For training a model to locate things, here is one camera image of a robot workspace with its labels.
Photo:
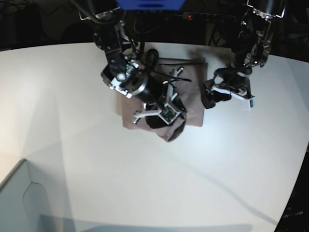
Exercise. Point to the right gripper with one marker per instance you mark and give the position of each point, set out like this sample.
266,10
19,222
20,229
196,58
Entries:
154,96

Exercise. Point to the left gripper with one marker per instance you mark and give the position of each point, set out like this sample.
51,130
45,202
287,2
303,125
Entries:
225,84

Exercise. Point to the mauve t-shirt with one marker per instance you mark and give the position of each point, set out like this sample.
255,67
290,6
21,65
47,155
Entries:
189,92

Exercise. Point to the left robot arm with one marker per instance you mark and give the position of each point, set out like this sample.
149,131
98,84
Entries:
251,48

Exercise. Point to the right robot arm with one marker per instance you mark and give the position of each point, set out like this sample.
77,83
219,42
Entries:
127,74

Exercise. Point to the white power strip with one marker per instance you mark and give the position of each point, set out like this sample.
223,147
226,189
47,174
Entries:
209,18

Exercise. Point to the blue plastic box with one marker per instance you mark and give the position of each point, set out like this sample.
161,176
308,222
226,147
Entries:
150,4

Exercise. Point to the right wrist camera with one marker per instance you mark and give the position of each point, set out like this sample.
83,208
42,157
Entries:
169,114

